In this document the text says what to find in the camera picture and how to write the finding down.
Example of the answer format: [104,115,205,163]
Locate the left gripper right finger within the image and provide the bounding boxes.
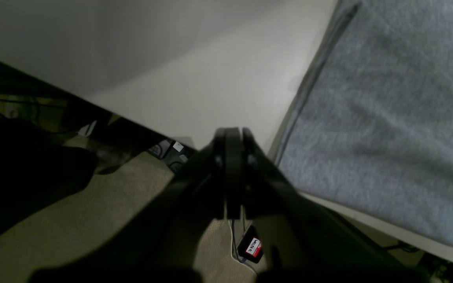
[234,128,429,283]

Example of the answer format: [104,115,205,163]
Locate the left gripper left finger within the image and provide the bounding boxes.
[30,128,234,283]

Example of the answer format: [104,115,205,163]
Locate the grey T-shirt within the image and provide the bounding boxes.
[276,0,453,246]

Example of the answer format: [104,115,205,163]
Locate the black power adapter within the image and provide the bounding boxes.
[237,236,263,264]

